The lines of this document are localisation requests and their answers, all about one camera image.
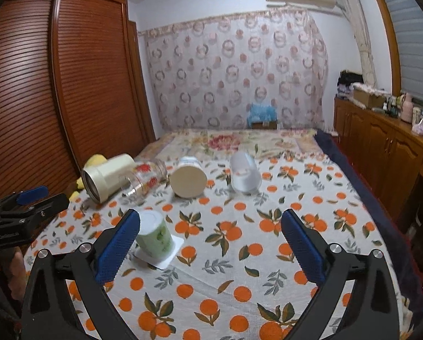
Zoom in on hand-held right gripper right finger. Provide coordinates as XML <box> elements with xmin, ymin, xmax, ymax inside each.
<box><xmin>280</xmin><ymin>209</ymin><xmax>401</xmax><ymax>340</ymax></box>

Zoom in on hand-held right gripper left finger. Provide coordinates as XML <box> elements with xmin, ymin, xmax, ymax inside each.
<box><xmin>20</xmin><ymin>209</ymin><xmax>141</xmax><ymax>340</ymax></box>

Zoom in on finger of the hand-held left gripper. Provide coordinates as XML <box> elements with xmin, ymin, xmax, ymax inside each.
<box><xmin>4</xmin><ymin>193</ymin><xmax>70</xmax><ymax>235</ymax></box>
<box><xmin>0</xmin><ymin>186</ymin><xmax>50</xmax><ymax>217</ymax></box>

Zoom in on green and white cup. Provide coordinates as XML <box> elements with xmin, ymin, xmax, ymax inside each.
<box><xmin>135</xmin><ymin>210</ymin><xmax>175</xmax><ymax>260</ymax></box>

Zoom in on cream insulated cup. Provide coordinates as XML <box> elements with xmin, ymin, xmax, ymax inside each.
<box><xmin>81</xmin><ymin>153</ymin><xmax>136</xmax><ymax>204</ymax></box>

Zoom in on glass cup with red print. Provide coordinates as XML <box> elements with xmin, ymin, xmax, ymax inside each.
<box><xmin>118</xmin><ymin>160</ymin><xmax>168</xmax><ymax>198</ymax></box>

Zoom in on translucent plastic cup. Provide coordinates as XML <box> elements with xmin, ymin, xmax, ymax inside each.
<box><xmin>229</xmin><ymin>150</ymin><xmax>262</xmax><ymax>195</ymax></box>

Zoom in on cream cup with blue band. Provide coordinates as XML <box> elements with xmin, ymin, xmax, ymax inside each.
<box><xmin>171</xmin><ymin>156</ymin><xmax>208</xmax><ymax>199</ymax></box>

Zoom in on person's left hand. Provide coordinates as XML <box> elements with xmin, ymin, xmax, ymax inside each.
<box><xmin>0</xmin><ymin>247</ymin><xmax>28</xmax><ymax>303</ymax></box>

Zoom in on white square coaster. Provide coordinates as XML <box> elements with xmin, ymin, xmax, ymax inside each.
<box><xmin>133</xmin><ymin>235</ymin><xmax>185</xmax><ymax>270</ymax></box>

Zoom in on yellow plush toy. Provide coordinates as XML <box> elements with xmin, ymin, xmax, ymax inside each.
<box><xmin>68</xmin><ymin>154</ymin><xmax>107</xmax><ymax>201</ymax></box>

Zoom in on navy blue blanket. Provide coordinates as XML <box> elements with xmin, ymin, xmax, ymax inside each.
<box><xmin>312</xmin><ymin>129</ymin><xmax>423</xmax><ymax>330</ymax></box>

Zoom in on orange fruit print cloth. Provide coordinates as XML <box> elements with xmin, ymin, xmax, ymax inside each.
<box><xmin>22</xmin><ymin>156</ymin><xmax>405</xmax><ymax>340</ymax></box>

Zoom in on brown slatted wardrobe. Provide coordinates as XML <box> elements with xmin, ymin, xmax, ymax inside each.
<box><xmin>0</xmin><ymin>0</ymin><xmax>158</xmax><ymax>208</ymax></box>

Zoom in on wooden side cabinet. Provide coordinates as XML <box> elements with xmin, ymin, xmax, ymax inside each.
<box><xmin>333</xmin><ymin>97</ymin><xmax>423</xmax><ymax>229</ymax></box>

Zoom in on floral bed sheet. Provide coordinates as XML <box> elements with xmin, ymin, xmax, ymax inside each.
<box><xmin>133</xmin><ymin>129</ymin><xmax>326</xmax><ymax>172</ymax></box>

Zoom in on blue plastic bag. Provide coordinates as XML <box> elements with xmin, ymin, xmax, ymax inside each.
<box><xmin>247</xmin><ymin>103</ymin><xmax>278</xmax><ymax>123</ymax></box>

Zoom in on cardboard box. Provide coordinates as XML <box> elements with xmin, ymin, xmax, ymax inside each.
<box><xmin>353</xmin><ymin>87</ymin><xmax>385</xmax><ymax>110</ymax></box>

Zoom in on pink jug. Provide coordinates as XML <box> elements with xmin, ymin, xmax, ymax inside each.
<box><xmin>400</xmin><ymin>93</ymin><xmax>415</xmax><ymax>123</ymax></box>

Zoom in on black bag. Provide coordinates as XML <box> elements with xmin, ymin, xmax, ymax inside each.
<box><xmin>339</xmin><ymin>70</ymin><xmax>364</xmax><ymax>87</ymax></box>

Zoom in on wrapped air conditioner pipe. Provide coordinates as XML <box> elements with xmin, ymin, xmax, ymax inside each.
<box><xmin>341</xmin><ymin>0</ymin><xmax>378</xmax><ymax>89</ymax></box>

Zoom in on window blinds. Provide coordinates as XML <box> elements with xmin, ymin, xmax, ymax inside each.
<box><xmin>376</xmin><ymin>0</ymin><xmax>423</xmax><ymax>111</ymax></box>

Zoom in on ring pattern curtain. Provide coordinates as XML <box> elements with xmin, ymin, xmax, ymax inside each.
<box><xmin>139</xmin><ymin>9</ymin><xmax>330</xmax><ymax>131</ymax></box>

